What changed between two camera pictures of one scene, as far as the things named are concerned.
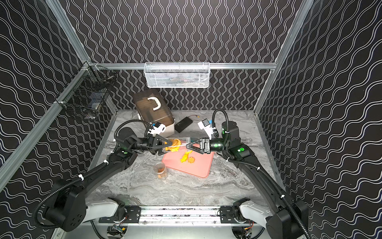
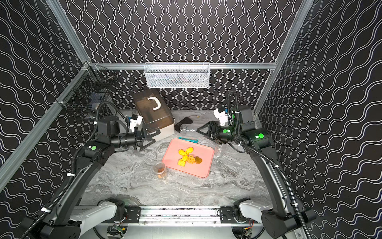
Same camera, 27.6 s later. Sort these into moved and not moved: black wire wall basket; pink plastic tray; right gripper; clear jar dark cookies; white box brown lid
Moved: right gripper
Not moved: black wire wall basket; clear jar dark cookies; white box brown lid; pink plastic tray
